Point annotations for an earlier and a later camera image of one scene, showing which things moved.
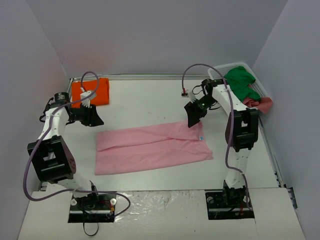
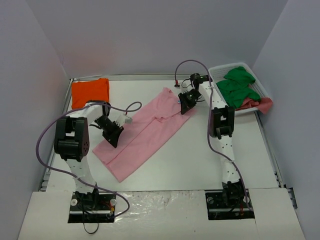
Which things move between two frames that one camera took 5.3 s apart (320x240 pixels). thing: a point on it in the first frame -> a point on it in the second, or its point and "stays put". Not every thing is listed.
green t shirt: [238, 79] stays put
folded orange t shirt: [99, 86] stays put
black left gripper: [88, 115] -> [113, 131]
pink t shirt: [117, 150] -> [158, 120]
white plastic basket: [214, 74] stays put
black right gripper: [196, 110] -> [187, 100]
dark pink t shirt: [264, 104] stays put
